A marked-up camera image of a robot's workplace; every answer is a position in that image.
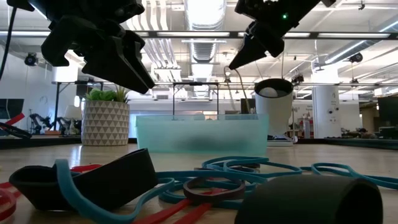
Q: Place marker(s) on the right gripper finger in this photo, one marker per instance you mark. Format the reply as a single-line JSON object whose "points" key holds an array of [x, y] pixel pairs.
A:
{"points": [[248, 49]]}

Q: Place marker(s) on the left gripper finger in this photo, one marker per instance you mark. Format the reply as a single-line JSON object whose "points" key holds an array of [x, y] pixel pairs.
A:
{"points": [[136, 46], [115, 68]]}

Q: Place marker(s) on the wide black rubber band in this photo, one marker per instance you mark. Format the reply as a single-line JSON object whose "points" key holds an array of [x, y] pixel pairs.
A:
{"points": [[118, 183], [295, 202]]}

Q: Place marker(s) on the black background robot arm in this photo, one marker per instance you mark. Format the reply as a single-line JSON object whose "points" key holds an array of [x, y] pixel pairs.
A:
{"points": [[38, 121]]}

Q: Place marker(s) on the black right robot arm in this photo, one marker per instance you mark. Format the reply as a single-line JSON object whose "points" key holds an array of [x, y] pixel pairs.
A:
{"points": [[328, 2]]}

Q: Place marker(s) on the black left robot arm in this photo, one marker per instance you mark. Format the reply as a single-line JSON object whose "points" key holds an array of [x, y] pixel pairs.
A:
{"points": [[31, 6]]}

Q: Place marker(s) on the teal translucent plastic bin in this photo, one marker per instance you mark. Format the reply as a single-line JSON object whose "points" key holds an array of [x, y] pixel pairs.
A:
{"points": [[202, 133]]}

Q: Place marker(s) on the succulent in triangle-patterned pot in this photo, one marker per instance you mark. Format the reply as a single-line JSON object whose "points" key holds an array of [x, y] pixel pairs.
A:
{"points": [[105, 124]]}

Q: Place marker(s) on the black round spotlight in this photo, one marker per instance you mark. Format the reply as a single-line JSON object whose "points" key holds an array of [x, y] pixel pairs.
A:
{"points": [[356, 57], [31, 59], [298, 79]]}

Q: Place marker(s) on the black monitor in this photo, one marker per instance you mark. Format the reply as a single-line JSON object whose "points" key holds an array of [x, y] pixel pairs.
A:
{"points": [[388, 110], [12, 109], [252, 107]]}

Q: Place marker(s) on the white cylindrical device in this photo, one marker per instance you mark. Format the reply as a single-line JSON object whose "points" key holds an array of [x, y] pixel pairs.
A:
{"points": [[275, 115]]}

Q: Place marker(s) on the white round column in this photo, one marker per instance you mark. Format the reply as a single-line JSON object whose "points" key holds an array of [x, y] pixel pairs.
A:
{"points": [[326, 118]]}

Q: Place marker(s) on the red angled bar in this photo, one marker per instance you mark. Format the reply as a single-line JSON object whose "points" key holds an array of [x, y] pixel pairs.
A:
{"points": [[15, 119]]}

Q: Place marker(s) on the person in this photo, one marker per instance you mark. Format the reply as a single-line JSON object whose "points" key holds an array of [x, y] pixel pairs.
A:
{"points": [[367, 134]]}

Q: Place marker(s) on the silver air duct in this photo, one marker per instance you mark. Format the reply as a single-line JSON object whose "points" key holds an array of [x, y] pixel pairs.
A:
{"points": [[205, 12]]}

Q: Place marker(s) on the black metal stand frame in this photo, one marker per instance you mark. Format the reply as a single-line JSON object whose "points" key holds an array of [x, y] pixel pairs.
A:
{"points": [[58, 102], [196, 83]]}

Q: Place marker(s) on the grey air duct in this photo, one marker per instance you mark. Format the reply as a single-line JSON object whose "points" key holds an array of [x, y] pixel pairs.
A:
{"points": [[357, 46]]}

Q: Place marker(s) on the black aluminium table frame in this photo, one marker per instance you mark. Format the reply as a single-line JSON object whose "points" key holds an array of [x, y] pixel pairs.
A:
{"points": [[37, 141]]}

